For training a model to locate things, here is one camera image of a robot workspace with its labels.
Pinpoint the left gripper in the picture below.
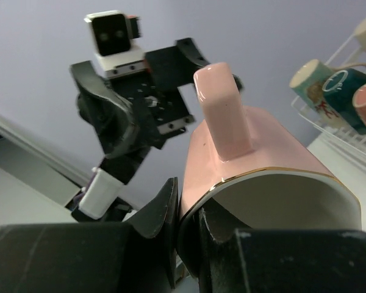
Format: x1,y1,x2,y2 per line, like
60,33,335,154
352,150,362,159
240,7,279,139
69,38,245,159

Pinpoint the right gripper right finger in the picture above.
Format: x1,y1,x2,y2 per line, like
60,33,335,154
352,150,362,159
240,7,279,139
198,206,247,292

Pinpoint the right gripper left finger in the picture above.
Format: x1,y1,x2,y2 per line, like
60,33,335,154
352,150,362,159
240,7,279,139
121,177,179,289

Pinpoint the light pink mug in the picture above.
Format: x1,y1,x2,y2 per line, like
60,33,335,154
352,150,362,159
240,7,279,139
177,62,362,277

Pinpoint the floral beige mug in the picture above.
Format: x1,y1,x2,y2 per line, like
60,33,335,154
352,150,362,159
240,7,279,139
289,59,347,128

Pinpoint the dark green mug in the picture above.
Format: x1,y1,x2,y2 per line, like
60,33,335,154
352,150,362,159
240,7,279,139
322,68,366,135

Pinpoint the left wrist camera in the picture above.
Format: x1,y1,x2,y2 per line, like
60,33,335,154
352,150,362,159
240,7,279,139
84,10,146,79

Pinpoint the aluminium rail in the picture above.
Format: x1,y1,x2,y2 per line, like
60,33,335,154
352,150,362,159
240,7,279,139
0,115,90,186

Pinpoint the white wire dish rack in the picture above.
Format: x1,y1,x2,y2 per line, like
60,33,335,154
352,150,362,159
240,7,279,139
290,30,366,172

